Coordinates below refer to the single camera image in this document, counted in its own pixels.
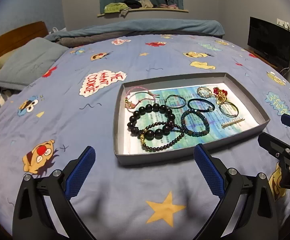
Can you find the grey blanket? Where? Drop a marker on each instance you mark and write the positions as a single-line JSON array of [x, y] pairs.
[[77, 41]]

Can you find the white plastic bag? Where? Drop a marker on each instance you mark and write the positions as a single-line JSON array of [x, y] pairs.
[[58, 30]]

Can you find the pink cloth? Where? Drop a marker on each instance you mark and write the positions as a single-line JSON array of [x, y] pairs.
[[168, 6]]

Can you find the grey cloth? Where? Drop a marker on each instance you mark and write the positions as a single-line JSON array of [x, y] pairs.
[[125, 11]]

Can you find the red bead gold brooch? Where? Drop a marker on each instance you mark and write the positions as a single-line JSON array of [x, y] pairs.
[[221, 96]]

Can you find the wooden headboard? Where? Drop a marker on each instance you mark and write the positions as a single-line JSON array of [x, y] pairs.
[[9, 37]]

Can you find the green cloth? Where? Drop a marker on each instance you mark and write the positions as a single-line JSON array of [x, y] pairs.
[[113, 7]]

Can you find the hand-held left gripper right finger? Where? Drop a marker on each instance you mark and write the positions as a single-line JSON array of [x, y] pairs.
[[208, 172]]

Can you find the blue green printed paper sheet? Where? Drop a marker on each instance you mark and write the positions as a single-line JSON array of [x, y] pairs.
[[217, 132]]

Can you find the cartoon printed blue bedsheet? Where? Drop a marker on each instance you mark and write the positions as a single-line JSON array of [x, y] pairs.
[[59, 120]]

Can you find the beige cloth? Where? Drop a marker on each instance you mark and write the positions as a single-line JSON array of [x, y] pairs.
[[146, 3]]

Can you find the television stand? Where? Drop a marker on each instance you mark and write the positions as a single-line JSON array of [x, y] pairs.
[[272, 63]]

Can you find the grey cardboard box tray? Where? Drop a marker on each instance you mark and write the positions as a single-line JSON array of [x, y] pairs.
[[160, 158]]

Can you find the blue blanket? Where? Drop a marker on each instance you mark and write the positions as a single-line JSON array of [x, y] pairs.
[[135, 26]]

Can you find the white wall hooks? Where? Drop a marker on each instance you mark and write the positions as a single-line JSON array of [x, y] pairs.
[[287, 25]]

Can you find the black cloth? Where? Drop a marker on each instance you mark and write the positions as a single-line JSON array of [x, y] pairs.
[[132, 3]]

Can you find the black television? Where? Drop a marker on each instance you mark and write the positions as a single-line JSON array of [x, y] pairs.
[[270, 40]]

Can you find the pearl hair clip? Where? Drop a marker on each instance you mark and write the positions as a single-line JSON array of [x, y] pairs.
[[231, 123]]

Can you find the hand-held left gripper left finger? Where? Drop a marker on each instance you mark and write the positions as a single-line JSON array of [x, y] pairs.
[[81, 172]]

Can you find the thin teal silver bangle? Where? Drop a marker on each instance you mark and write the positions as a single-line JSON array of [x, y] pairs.
[[166, 102]]

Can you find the grey blue pillow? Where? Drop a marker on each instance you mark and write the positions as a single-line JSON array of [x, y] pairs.
[[29, 60]]

